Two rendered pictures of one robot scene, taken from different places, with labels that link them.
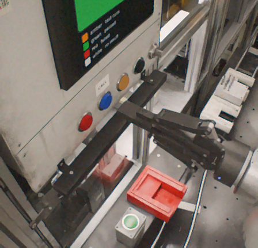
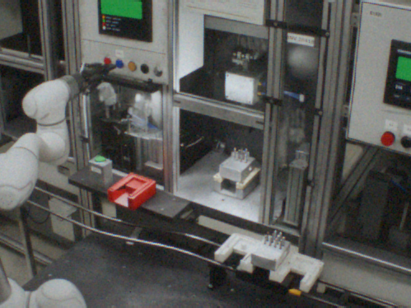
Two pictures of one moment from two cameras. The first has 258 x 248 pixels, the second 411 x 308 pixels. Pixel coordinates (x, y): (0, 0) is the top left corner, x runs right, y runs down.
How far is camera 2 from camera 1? 2.16 m
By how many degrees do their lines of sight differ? 67
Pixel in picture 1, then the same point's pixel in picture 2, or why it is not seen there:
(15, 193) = (77, 56)
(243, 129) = not seen: outside the picture
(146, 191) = (133, 184)
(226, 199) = (153, 293)
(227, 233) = (114, 289)
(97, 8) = (109, 10)
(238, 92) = (263, 251)
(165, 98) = (247, 204)
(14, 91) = (86, 16)
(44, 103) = (93, 31)
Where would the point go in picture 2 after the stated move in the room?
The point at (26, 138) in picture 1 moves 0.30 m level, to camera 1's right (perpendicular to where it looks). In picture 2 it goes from (85, 36) to (72, 61)
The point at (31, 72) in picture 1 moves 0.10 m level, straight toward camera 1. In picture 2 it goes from (91, 16) to (67, 19)
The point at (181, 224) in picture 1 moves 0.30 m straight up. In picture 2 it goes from (129, 260) to (123, 198)
